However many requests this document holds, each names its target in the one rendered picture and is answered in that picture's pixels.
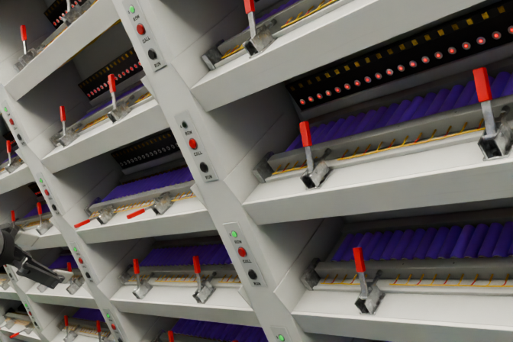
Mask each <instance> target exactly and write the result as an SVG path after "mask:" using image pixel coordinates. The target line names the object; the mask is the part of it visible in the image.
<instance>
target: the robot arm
mask: <svg viewBox="0 0 513 342"><path fill-rule="evenodd" d="M19 230H20V228H19V226H17V225H15V227H14V228H13V229H12V228H11V224H10V223H5V224H1V225H0V266H4V265H5V264H8V265H11V266H14V267H16V268H18V271H17V272H16V274H17V275H19V276H23V277H26V278H29V279H31V280H33V281H35V282H38V283H40V284H42V285H44V286H46V287H49V288H51V289H55V287H56V286H57V285H58V284H59V283H62V284H67V282H68V281H69V280H70V279H71V277H72V276H73V275H74V273H72V272H68V271H63V270H58V269H54V270H51V269H49V268H47V267H45V266H44V265H42V264H41V263H38V262H37V261H36V260H33V259H32V257H31V255H30V254H29V253H26V252H25V251H23V250H22V248H20V247H19V246H18V245H17V244H22V245H26V246H29V247H32V246H33V245H34V244H35V243H36V241H37V240H38V239H39V238H40V237H39V236H38V235H36V234H30V233H27V232H23V231H19ZM24 257H27V258H26V259H25V261H24V262H23V263H22V262H21V261H22V260H23V258H24Z"/></svg>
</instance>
